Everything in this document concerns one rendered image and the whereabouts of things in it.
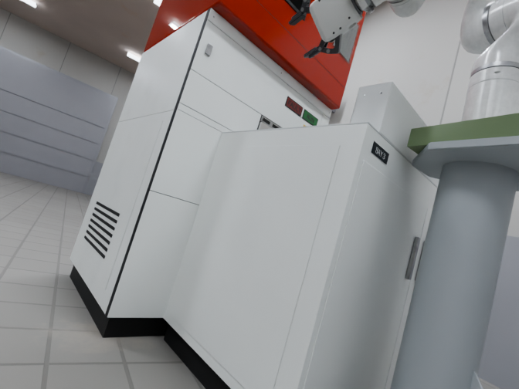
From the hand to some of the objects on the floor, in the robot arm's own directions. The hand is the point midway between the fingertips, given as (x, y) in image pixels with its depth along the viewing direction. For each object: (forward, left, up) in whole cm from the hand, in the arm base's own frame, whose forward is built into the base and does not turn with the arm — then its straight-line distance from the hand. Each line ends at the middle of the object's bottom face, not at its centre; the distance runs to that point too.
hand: (301, 38), depth 79 cm
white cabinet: (+26, -57, -101) cm, 119 cm away
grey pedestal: (-34, -46, -103) cm, 118 cm away
